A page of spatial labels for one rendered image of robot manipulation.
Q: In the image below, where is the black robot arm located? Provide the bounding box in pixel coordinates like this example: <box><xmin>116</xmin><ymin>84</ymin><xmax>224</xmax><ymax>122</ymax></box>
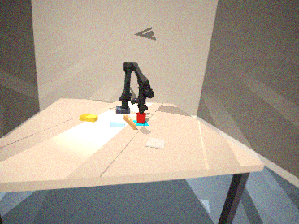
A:
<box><xmin>119</xmin><ymin>62</ymin><xmax>154</xmax><ymax>109</ymax></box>

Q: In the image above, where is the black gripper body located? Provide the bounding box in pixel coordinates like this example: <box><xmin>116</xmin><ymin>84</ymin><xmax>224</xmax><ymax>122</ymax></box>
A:
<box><xmin>136</xmin><ymin>95</ymin><xmax>148</xmax><ymax>110</ymax></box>

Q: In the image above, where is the orange flat bar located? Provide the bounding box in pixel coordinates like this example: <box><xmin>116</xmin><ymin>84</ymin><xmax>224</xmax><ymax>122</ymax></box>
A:
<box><xmin>123</xmin><ymin>114</ymin><xmax>137</xmax><ymax>130</ymax></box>

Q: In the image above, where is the yellow rectangular block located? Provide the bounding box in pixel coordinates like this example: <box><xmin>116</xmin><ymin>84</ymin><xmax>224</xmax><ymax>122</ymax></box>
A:
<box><xmin>80</xmin><ymin>114</ymin><xmax>98</xmax><ymax>123</ymax></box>

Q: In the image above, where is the red cup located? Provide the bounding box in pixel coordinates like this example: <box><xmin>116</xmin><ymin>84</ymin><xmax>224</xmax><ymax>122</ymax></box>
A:
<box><xmin>136</xmin><ymin>112</ymin><xmax>146</xmax><ymax>123</ymax></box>

